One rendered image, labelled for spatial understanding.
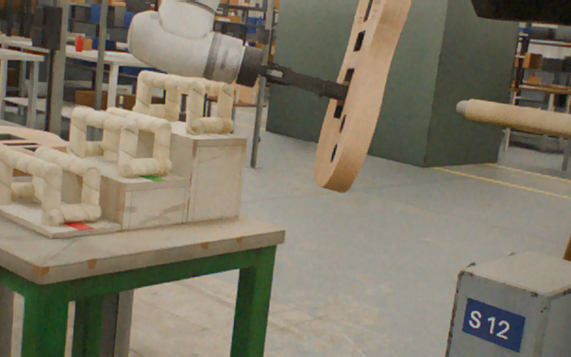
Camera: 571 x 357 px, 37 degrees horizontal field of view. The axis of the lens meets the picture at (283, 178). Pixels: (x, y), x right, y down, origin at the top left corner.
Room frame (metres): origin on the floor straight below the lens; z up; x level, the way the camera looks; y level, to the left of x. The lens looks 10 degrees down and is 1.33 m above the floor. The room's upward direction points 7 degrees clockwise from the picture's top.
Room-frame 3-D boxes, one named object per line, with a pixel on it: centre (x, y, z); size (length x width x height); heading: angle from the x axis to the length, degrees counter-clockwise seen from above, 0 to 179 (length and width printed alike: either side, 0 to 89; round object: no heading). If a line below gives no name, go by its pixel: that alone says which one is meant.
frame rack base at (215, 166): (1.79, 0.24, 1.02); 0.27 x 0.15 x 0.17; 49
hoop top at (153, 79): (1.76, 0.26, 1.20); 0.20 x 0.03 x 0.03; 48
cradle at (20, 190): (1.62, 0.51, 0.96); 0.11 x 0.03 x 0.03; 139
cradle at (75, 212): (1.49, 0.37, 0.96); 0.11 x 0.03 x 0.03; 139
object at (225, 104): (1.77, 0.14, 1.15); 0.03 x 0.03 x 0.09
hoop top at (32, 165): (1.52, 0.47, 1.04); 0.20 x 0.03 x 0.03; 48
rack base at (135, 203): (1.67, 0.34, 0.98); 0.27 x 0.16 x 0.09; 49
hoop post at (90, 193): (1.53, 0.35, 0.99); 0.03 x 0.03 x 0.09
